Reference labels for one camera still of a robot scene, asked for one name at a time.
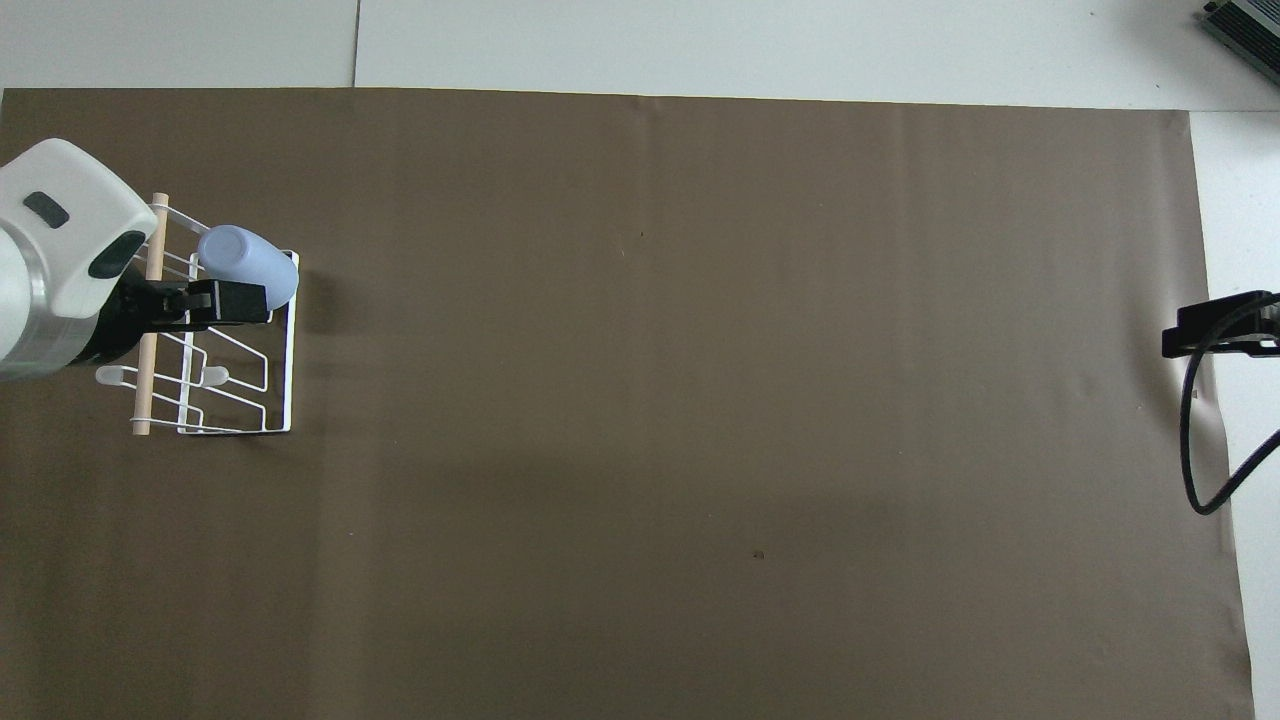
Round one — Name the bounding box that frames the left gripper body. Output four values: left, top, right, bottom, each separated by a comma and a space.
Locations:
68, 274, 167, 368

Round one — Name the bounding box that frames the light blue plastic cup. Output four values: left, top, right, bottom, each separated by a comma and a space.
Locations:
197, 225, 300, 309

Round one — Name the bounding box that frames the grey device box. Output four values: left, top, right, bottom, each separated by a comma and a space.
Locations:
1199, 0, 1280, 87

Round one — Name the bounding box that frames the white wire cup holder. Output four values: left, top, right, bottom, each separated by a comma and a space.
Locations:
95, 192, 301, 438

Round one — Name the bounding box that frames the black cable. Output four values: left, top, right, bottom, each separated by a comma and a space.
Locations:
1178, 293, 1280, 517

